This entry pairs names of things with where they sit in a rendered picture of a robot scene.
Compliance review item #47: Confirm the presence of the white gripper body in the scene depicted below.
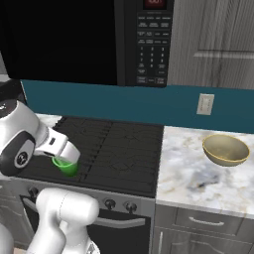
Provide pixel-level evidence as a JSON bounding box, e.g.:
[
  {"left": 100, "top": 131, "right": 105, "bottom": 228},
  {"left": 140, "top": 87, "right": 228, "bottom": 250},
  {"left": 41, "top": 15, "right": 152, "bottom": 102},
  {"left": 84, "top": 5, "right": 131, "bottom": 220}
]
[{"left": 58, "top": 137, "right": 81, "bottom": 165}]

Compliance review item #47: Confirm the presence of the green cup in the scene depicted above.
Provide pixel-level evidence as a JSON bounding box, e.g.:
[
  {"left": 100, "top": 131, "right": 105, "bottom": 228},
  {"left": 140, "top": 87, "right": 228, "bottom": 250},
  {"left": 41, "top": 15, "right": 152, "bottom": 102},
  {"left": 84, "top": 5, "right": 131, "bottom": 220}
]
[{"left": 51, "top": 156, "right": 79, "bottom": 178}]

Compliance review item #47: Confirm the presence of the tan bowl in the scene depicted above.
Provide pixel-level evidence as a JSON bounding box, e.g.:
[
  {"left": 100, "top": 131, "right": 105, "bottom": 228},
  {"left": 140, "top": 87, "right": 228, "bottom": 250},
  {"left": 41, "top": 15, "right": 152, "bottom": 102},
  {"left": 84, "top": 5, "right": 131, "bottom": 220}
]
[{"left": 201, "top": 133, "right": 251, "bottom": 168}]

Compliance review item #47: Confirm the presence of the black hob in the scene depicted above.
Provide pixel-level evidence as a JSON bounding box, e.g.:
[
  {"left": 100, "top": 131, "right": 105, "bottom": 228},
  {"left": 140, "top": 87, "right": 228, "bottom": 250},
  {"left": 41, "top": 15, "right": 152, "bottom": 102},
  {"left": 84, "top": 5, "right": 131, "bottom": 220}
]
[{"left": 12, "top": 115, "right": 166, "bottom": 199}]

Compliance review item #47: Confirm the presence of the black oven knob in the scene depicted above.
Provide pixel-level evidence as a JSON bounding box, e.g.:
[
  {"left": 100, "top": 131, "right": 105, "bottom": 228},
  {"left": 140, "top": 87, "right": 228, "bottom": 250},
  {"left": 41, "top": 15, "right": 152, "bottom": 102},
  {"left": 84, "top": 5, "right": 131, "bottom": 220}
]
[
  {"left": 28, "top": 186, "right": 41, "bottom": 199},
  {"left": 124, "top": 200, "right": 139, "bottom": 214},
  {"left": 103, "top": 197, "right": 117, "bottom": 210}
]

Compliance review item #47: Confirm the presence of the grey base cupboard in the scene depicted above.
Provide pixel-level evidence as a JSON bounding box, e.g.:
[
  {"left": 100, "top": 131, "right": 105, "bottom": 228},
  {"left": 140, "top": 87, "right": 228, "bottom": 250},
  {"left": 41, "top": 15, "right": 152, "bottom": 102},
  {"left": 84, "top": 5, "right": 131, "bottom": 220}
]
[{"left": 0, "top": 177, "right": 28, "bottom": 248}]

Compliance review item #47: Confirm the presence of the black oven door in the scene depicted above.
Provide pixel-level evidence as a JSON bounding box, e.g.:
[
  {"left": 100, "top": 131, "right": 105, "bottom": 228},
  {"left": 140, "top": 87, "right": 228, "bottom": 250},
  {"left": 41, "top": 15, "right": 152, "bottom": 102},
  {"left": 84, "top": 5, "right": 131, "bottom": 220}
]
[{"left": 19, "top": 194, "right": 152, "bottom": 254}]

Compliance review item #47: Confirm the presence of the black microwave oven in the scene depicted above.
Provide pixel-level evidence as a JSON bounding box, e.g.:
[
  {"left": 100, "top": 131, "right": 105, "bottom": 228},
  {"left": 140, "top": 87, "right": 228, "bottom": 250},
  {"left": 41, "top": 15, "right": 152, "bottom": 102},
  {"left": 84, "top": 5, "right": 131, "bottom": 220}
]
[{"left": 0, "top": 0, "right": 176, "bottom": 89}]

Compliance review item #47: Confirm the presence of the grey drawer front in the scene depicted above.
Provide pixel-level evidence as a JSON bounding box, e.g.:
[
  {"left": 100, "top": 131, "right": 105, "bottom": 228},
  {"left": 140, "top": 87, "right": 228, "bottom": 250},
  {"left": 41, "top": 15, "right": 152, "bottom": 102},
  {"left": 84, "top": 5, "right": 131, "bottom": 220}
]
[{"left": 174, "top": 205, "right": 246, "bottom": 236}]

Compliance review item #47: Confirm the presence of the grey base cupboard door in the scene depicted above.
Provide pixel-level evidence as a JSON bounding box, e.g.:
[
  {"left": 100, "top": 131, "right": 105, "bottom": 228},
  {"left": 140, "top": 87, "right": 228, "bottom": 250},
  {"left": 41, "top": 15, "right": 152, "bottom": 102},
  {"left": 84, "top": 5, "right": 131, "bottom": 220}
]
[{"left": 152, "top": 225, "right": 254, "bottom": 254}]

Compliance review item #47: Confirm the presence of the silver oven door handle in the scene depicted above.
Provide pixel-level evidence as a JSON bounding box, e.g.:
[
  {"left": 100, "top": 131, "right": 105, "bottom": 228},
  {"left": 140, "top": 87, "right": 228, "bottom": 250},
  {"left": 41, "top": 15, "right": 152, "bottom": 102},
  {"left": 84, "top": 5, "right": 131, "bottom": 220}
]
[{"left": 21, "top": 197, "right": 147, "bottom": 229}]

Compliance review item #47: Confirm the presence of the silver cupboard door handle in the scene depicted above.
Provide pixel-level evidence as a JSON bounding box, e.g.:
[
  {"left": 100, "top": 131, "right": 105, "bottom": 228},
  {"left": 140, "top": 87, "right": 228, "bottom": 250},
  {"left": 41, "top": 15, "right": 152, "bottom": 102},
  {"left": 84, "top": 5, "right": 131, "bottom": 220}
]
[{"left": 158, "top": 230, "right": 165, "bottom": 254}]

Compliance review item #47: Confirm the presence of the white wall socket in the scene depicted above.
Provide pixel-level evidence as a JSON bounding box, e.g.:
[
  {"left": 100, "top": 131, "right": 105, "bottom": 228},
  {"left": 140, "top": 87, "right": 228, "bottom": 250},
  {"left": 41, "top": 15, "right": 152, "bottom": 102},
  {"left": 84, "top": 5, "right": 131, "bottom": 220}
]
[{"left": 195, "top": 92, "right": 215, "bottom": 116}]

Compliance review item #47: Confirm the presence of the silver drawer handle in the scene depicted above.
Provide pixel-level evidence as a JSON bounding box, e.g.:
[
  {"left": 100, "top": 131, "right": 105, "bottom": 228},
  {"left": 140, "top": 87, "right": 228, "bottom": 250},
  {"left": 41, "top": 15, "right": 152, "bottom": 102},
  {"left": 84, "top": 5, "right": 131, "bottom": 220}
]
[{"left": 188, "top": 215, "right": 225, "bottom": 227}]

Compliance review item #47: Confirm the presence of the grey wall cupboard door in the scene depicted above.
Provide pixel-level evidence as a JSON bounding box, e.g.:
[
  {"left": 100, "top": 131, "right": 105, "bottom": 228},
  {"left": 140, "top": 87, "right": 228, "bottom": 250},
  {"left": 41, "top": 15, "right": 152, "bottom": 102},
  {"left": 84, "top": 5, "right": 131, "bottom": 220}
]
[{"left": 167, "top": 0, "right": 254, "bottom": 91}]

